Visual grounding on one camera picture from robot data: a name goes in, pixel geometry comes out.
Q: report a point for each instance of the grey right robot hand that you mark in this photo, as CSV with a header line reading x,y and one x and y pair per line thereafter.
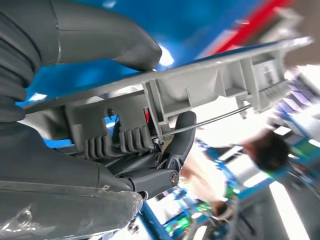
x,y
50,172

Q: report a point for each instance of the person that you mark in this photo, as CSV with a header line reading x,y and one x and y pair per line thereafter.
x,y
269,152

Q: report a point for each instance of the red barrier belt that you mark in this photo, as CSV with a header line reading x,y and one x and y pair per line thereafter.
x,y
250,24

